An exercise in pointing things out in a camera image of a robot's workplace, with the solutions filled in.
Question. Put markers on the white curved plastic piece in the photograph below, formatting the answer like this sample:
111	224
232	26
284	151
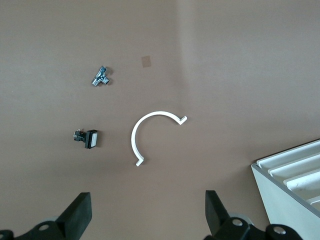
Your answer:
133	137

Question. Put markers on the brown tape patch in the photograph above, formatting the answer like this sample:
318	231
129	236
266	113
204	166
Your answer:
146	61

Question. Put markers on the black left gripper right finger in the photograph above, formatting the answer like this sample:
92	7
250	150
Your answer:
216	217

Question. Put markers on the chrome tee fitting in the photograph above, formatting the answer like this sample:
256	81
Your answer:
100	78

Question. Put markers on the black rectangular push button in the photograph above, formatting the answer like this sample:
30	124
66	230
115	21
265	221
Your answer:
90	139

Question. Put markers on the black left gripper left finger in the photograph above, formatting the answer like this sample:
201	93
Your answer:
76	217

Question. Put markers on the white drawer cabinet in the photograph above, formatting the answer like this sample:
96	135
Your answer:
287	200

